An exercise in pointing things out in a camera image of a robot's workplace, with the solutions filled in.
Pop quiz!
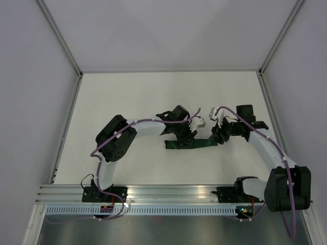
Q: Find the aluminium right side rail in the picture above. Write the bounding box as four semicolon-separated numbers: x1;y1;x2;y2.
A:
256;70;289;158

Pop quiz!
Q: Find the aluminium front rail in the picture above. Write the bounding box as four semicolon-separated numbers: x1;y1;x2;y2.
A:
35;183;314;205

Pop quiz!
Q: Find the aluminium frame post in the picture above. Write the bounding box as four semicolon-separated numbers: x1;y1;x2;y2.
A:
35;0;83;78
257;0;306;76

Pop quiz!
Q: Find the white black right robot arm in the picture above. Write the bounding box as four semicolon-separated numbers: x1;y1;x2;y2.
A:
209;105;311;212

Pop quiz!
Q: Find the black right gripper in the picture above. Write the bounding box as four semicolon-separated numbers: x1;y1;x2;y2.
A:
208;115;242;145

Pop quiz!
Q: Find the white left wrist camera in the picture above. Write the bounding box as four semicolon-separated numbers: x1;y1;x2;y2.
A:
189;116;206;132

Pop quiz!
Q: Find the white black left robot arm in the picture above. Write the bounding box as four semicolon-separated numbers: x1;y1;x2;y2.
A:
90;105;205;202

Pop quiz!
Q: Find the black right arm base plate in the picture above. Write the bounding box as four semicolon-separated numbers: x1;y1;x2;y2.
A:
211;186;263;204

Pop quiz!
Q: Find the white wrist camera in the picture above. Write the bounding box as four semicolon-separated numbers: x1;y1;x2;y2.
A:
208;107;224;126
189;116;206;132

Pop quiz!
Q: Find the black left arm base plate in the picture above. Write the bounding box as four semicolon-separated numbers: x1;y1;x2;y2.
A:
82;186;128;203

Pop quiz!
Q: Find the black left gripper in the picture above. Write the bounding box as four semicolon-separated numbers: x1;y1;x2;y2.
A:
173;121;197;148

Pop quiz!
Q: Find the dark green cloth napkin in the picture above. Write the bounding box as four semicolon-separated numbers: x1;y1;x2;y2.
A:
165;139;218;150

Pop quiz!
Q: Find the aluminium left frame post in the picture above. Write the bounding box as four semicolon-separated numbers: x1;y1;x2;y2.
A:
35;0;83;78

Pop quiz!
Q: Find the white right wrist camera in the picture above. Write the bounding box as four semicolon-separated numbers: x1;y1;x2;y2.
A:
208;107;224;126

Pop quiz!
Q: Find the aluminium right frame post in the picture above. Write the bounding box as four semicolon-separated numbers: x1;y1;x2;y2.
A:
257;0;306;76

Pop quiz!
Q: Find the white slotted cable duct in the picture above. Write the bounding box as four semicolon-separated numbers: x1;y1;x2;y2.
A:
46;205;237;216

